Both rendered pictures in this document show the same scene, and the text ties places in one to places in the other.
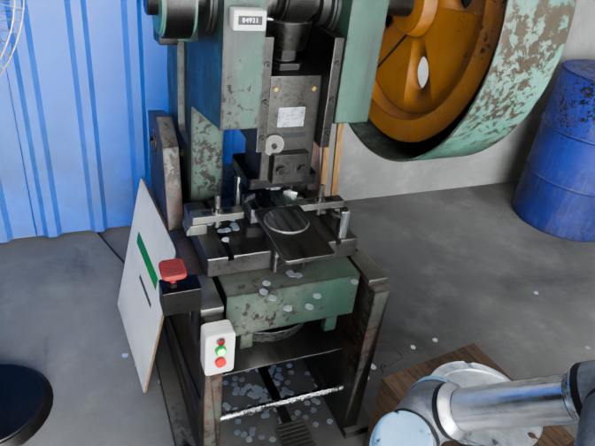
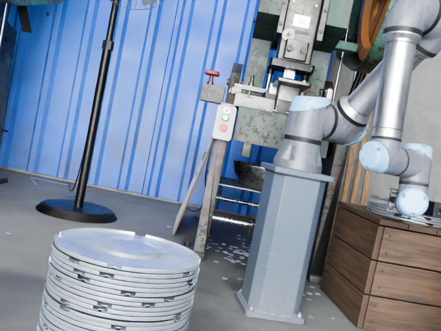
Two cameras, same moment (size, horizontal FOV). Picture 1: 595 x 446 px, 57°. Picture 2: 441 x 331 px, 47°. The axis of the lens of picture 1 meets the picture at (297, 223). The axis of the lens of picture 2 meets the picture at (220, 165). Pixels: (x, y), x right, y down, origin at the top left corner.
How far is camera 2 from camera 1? 1.55 m
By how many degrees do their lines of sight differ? 38
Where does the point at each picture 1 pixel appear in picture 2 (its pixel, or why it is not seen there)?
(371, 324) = (336, 160)
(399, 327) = not seen: hidden behind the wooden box
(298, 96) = (307, 9)
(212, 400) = (213, 178)
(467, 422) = (355, 96)
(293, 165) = (298, 47)
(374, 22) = not seen: outside the picture
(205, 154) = (254, 70)
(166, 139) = (235, 69)
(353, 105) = (338, 16)
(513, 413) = (378, 69)
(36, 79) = (178, 87)
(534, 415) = not seen: hidden behind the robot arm
